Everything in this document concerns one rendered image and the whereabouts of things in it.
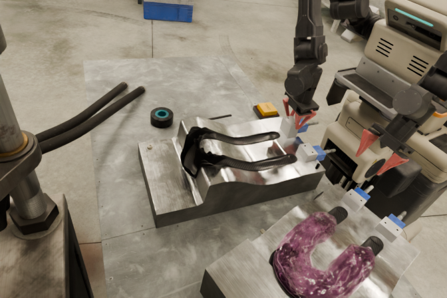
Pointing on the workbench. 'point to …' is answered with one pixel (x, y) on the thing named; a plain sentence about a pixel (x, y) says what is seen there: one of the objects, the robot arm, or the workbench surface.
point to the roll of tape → (161, 118)
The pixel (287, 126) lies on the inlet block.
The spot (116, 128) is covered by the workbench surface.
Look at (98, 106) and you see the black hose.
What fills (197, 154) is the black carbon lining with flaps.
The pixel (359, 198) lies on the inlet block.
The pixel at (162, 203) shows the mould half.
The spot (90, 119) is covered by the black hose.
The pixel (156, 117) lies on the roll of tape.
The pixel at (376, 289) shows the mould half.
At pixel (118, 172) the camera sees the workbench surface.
